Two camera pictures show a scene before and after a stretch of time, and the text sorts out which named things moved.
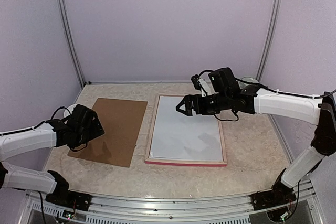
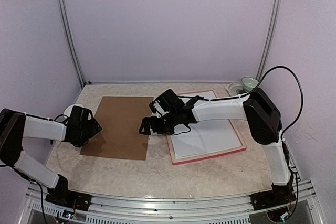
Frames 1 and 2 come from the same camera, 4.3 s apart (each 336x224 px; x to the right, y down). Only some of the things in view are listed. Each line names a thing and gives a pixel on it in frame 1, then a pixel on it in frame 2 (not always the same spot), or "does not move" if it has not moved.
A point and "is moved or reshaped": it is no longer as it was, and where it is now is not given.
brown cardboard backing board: (121, 120) is moved or reshaped
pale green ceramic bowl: (250, 79) does not move
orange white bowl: (67, 113) does not move
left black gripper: (94, 132) does not move
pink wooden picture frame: (148, 160) to (211, 154)
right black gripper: (189, 99) to (145, 122)
